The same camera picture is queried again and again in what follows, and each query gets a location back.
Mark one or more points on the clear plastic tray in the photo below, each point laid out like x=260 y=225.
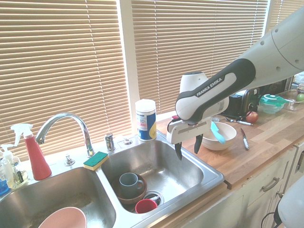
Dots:
x=291 y=99

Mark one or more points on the metal drain strainer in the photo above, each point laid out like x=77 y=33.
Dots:
x=156 y=197

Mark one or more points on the green apple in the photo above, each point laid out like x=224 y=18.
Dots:
x=300 y=97

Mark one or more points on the grey mug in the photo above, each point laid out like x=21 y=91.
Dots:
x=129 y=185

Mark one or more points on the wide beige window blind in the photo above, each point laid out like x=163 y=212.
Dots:
x=59 y=71

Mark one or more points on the red cup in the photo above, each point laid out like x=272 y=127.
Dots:
x=145 y=206

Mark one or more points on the black toaster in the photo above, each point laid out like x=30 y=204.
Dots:
x=247 y=101

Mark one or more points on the red spray bottle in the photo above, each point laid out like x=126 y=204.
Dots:
x=35 y=159

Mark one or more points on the cream ceramic bowl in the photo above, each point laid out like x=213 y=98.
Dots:
x=225 y=137

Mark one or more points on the chrome faucet knob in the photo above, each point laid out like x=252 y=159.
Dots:
x=69 y=161

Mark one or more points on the brown wooden bowl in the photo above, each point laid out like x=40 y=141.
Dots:
x=140 y=196

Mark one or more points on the medium beige window blind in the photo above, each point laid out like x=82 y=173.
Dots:
x=185 y=40

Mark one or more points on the green lidded food container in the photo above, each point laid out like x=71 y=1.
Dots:
x=272 y=103

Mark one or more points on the small utensil in drain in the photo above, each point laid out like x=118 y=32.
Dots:
x=154 y=198

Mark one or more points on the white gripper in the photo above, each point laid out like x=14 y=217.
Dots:
x=187 y=133

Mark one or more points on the chrome sink sprayer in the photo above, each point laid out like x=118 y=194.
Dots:
x=110 y=142

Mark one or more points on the stainless steel double sink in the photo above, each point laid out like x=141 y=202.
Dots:
x=171 y=166

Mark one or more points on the white blue wipes canister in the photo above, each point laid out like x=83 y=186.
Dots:
x=146 y=123

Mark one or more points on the narrow beige window blind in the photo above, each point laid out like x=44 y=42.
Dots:
x=283 y=10

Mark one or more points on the blue dish soap bottle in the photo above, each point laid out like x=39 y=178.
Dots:
x=2 y=183

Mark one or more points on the white rounded robot base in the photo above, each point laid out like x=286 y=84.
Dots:
x=292 y=206

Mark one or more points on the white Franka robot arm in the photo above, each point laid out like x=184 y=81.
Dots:
x=213 y=90

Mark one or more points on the chrome curved faucet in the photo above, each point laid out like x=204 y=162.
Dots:
x=80 y=123

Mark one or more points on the small glass jar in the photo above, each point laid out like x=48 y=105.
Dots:
x=20 y=177

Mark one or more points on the green and yellow sponge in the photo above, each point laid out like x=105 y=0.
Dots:
x=96 y=161

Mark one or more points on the turquoise serrated plastic knife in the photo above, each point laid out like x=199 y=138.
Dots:
x=218 y=135

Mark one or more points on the pink bowl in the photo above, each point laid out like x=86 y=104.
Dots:
x=66 y=218

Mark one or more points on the small metal paring knife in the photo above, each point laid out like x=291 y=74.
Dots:
x=245 y=140

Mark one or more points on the cream kitchen cabinet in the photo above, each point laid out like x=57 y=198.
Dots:
x=261 y=197

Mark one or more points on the clear pump soap bottle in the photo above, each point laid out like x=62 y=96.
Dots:
x=8 y=166

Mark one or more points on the red apple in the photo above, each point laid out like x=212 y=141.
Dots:
x=252 y=116

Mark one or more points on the chrome sink hole cap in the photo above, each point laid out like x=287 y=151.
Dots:
x=127 y=141

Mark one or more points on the dark countertop appliance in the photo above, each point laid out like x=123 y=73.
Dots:
x=278 y=85

